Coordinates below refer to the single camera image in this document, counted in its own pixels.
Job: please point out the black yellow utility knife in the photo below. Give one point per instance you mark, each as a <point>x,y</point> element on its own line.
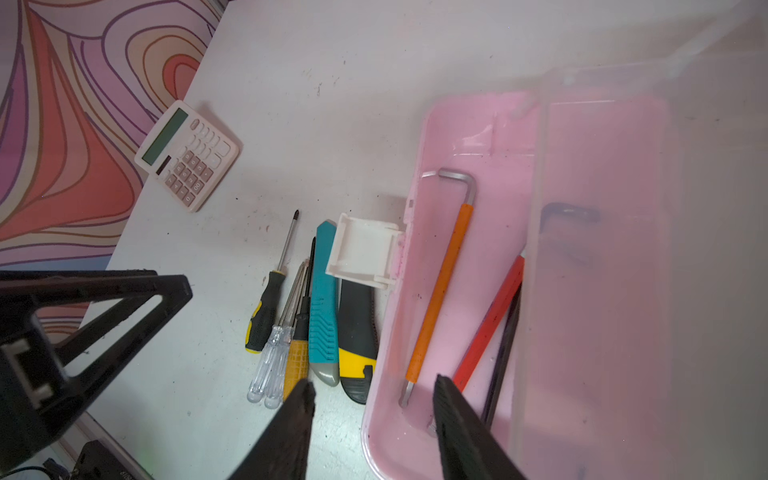
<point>357,340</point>

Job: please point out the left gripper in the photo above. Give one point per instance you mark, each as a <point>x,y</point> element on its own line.
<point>40,401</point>

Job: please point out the pink plastic tool box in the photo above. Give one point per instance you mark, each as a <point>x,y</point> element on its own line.
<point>641,350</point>

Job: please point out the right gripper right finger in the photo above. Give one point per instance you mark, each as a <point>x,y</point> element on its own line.
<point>467,448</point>

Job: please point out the red sleeve hex key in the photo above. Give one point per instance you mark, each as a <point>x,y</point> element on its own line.
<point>489,325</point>

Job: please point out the clear handle screwdriver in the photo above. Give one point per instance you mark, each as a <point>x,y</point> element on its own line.
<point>267,385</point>

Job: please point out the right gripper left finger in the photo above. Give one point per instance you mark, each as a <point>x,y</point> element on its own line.
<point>282,450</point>

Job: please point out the teal utility knife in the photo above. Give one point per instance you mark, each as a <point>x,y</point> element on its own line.
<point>323,327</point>

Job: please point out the pink calculator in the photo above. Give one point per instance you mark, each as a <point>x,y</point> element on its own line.
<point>187,154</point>

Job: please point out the yellow handle screwdriver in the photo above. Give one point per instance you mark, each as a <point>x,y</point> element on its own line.
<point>297,366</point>

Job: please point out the black yellow phillips screwdriver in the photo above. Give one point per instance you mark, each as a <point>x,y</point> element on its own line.
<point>265,314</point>

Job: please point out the orange sleeve hex key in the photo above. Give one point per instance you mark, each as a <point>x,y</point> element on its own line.
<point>442,283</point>

